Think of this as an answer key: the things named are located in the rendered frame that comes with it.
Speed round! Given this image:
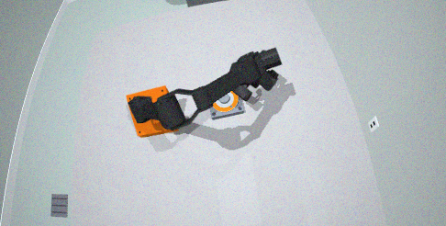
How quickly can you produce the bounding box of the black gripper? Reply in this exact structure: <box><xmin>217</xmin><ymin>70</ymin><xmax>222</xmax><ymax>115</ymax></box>
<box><xmin>232</xmin><ymin>83</ymin><xmax>258</xmax><ymax>101</ymax></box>

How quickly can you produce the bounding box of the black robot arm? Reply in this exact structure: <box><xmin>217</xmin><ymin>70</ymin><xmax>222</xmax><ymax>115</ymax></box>
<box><xmin>128</xmin><ymin>47</ymin><xmax>282</xmax><ymax>130</ymax></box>

